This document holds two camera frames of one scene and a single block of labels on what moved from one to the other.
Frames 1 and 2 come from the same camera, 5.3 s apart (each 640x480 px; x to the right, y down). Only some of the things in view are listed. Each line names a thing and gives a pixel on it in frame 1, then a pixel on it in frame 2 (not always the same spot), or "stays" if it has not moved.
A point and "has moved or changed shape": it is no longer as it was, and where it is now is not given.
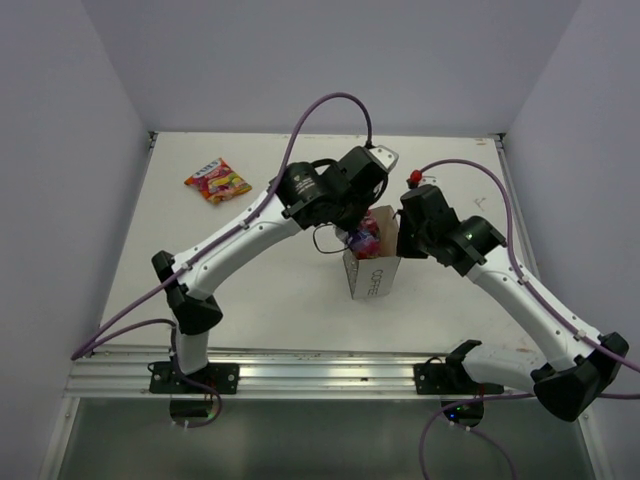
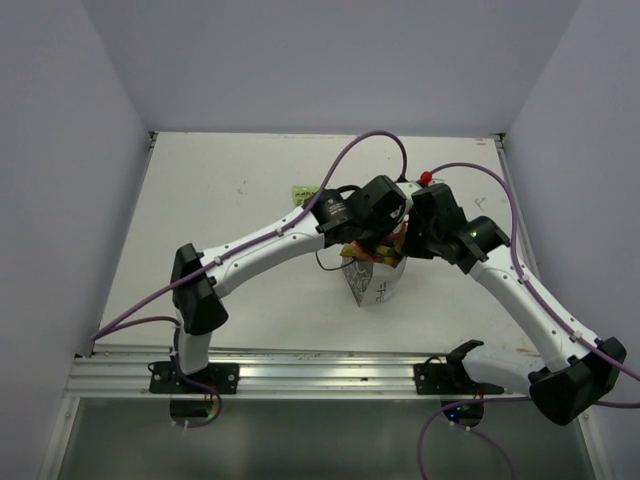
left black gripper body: [354, 210] → [377, 230]
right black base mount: [450, 377] stays
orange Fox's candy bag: [218, 181] → [388, 251]
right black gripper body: [414, 242] stays
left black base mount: [224, 377] stays
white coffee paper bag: [375, 277] has moved or changed shape
